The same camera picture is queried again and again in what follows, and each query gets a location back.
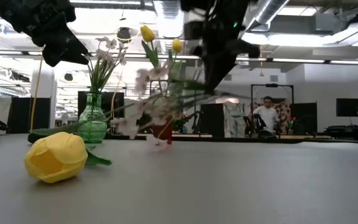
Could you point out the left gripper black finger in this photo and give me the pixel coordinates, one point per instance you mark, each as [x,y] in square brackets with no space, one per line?
[73,48]
[54,57]

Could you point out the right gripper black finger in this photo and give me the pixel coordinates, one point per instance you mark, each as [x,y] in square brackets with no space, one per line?
[216,68]

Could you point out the white artificial flower bunch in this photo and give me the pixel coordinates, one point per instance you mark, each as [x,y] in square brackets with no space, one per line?
[158,109]
[99,77]

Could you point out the yellow artificial tulip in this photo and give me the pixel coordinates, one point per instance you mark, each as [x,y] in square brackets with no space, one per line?
[147,33]
[56,155]
[177,45]

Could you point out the red glass vase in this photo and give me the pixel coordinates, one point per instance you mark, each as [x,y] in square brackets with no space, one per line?
[164,132]

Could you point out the green glass vase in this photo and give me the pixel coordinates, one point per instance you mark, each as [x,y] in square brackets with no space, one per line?
[93,124]

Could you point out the red flowers in background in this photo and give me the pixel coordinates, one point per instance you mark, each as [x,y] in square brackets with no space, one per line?
[291,121]

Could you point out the black ceiling spotlight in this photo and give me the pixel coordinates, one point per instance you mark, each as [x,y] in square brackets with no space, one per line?
[68,76]

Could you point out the blue white printed cloth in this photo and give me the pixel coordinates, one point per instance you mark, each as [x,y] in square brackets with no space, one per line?
[236,115]

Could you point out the black room divider panel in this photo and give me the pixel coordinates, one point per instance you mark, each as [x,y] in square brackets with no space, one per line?
[211,119]
[43,115]
[304,116]

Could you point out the person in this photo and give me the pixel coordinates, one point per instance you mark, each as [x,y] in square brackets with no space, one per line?
[267,115]

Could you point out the black monitor screen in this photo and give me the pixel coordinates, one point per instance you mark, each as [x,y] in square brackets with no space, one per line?
[120,102]

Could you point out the floral patterned cloth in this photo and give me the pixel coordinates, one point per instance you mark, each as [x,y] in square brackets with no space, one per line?
[284,109]

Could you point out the black dome object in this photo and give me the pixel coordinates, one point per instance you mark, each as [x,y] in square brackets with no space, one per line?
[266,134]

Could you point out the black bar with light strips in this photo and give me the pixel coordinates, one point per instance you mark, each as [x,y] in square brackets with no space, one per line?
[306,60]

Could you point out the grey table mat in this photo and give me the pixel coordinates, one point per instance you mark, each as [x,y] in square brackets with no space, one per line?
[197,193]

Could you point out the dark background desk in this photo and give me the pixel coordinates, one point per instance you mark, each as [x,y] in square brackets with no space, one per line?
[343,129]

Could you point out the silver smooth metal duct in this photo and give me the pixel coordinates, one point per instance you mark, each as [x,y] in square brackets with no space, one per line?
[269,9]

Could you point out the silver flexible ribbed duct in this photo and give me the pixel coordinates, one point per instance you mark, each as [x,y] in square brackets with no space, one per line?
[168,12]

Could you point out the grey wall vent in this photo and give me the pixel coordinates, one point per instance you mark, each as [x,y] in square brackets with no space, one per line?
[273,78]

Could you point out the black metal frame stand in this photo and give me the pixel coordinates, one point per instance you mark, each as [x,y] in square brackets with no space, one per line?
[272,85]

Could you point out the black wall monitor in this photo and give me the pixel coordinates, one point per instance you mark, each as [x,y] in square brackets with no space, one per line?
[350,107]

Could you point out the black table frame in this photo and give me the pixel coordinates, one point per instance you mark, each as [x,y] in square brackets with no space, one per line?
[337,141]

